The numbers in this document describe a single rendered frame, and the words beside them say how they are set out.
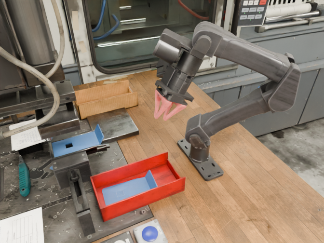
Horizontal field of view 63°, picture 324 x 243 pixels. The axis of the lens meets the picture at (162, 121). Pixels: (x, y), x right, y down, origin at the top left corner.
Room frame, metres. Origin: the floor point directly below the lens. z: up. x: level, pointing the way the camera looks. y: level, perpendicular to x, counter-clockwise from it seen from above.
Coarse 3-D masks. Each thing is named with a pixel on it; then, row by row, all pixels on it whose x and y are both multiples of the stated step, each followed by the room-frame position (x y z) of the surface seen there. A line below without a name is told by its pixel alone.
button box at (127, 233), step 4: (124, 232) 0.35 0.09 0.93; (128, 232) 0.35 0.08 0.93; (116, 236) 0.34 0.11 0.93; (120, 236) 0.34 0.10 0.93; (124, 236) 0.34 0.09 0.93; (128, 236) 0.34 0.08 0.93; (108, 240) 0.33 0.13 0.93; (112, 240) 0.33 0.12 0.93; (116, 240) 0.33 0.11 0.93; (124, 240) 0.33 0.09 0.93; (128, 240) 0.33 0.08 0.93; (132, 240) 0.33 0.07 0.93
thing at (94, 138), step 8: (96, 128) 0.67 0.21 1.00; (80, 136) 0.65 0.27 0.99; (88, 136) 0.65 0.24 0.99; (96, 136) 0.65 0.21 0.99; (56, 144) 0.61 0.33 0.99; (64, 144) 0.61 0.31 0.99; (72, 144) 0.61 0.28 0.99; (80, 144) 0.61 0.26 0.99; (88, 144) 0.61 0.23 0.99; (96, 144) 0.61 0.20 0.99; (56, 152) 0.58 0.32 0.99; (64, 152) 0.58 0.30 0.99
